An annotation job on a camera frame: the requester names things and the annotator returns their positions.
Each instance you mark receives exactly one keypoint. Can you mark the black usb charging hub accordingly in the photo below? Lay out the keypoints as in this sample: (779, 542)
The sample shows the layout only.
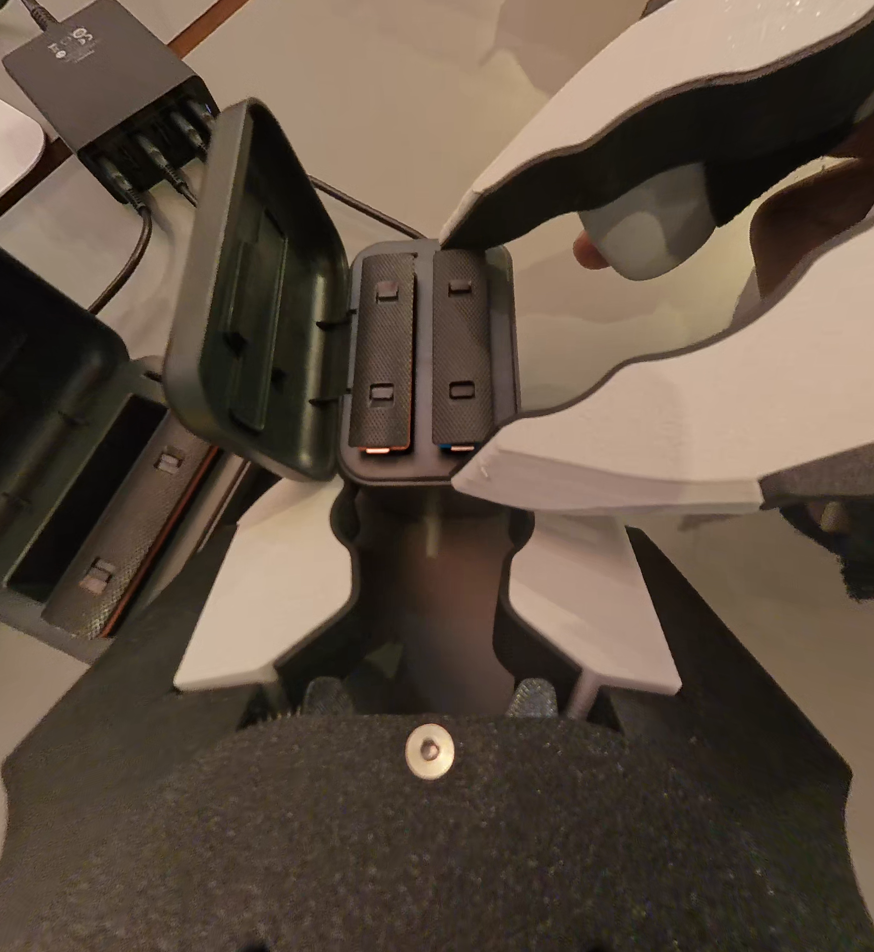
(95, 82)

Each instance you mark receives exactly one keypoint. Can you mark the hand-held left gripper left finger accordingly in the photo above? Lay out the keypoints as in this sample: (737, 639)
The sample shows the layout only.
(273, 595)

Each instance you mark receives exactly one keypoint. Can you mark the blue trimmed black battery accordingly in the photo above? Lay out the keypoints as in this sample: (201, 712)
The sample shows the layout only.
(460, 349)

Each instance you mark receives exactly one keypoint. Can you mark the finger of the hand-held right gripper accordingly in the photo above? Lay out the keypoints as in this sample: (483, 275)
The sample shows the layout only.
(630, 89)
(704, 431)

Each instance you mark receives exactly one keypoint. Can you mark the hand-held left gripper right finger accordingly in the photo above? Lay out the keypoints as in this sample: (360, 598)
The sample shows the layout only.
(600, 595)

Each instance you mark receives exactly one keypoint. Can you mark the person's right hand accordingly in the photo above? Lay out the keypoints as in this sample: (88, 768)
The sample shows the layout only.
(645, 230)

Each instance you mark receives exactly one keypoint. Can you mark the black battery charger case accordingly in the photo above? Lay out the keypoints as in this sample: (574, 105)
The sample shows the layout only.
(258, 297)
(35, 372)

